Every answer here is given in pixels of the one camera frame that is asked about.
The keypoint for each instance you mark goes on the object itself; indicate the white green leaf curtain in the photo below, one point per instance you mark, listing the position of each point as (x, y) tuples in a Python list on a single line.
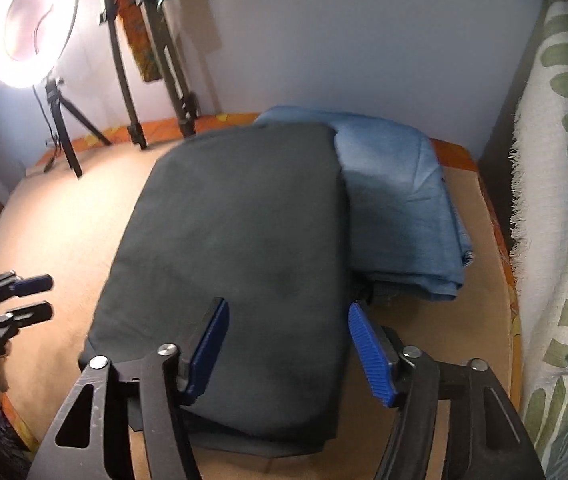
[(564, 210)]

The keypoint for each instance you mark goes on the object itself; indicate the dark grey pants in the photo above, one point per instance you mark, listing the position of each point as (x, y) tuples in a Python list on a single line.
[(239, 220)]

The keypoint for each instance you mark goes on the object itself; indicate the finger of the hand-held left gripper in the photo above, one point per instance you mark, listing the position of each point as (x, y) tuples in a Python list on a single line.
[(34, 284), (31, 314)]

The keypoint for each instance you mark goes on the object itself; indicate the grey metal tripod stand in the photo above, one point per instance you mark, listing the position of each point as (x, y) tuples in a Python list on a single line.
[(124, 85)]

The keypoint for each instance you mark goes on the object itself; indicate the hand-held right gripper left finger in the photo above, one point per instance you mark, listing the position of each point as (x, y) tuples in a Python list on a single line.
[(209, 350)]

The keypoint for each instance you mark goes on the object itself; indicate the blue folded cloth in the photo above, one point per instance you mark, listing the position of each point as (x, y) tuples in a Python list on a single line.
[(399, 200)]

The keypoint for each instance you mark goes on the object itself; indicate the orange green printed cloth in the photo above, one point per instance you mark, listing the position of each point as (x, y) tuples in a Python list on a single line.
[(141, 55)]

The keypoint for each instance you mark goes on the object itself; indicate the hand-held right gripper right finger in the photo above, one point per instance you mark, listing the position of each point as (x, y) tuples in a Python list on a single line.
[(371, 355)]

